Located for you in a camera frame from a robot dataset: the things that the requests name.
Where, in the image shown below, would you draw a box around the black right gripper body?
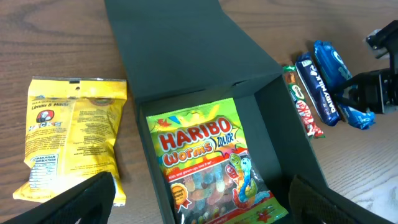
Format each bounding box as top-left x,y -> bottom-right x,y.
358,68 -> 397,114

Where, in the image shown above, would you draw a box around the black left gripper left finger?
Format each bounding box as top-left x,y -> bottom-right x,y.
3,172 -> 116,224

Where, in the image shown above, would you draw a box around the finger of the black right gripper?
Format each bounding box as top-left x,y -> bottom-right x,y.
331,73 -> 365,93
334,94 -> 369,113

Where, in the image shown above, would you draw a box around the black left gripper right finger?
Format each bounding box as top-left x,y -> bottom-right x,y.
289,175 -> 391,224

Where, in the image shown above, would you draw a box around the blue Oreo cookie pack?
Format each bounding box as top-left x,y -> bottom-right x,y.
314,40 -> 375,130

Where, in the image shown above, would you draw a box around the yellow Hacks candy bag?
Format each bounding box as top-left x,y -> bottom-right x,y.
12,77 -> 127,207

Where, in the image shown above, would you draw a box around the Haribo worms candy bag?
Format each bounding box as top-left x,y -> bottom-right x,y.
146,98 -> 288,223

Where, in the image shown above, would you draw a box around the Dairy Milk chocolate bar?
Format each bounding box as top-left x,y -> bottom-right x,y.
295,52 -> 340,126

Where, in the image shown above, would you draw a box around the KitKat Milo bar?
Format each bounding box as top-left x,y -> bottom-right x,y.
283,65 -> 325,139

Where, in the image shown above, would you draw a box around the black open gift box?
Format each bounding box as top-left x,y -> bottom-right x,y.
105,0 -> 326,223

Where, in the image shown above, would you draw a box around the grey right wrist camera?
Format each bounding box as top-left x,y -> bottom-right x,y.
364,20 -> 397,59

